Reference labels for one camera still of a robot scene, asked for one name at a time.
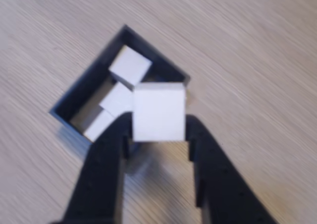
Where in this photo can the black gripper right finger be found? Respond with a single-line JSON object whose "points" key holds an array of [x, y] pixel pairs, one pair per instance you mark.
{"points": [[223, 189]]}

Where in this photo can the black open box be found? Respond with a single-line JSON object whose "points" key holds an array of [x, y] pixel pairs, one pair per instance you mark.
{"points": [[86, 85]]}

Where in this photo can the white cube block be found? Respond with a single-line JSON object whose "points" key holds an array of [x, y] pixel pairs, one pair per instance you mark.
{"points": [[117, 100], [97, 127], [158, 112], [130, 65]]}

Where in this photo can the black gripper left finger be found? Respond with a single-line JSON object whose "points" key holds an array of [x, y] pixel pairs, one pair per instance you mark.
{"points": [[99, 179]]}

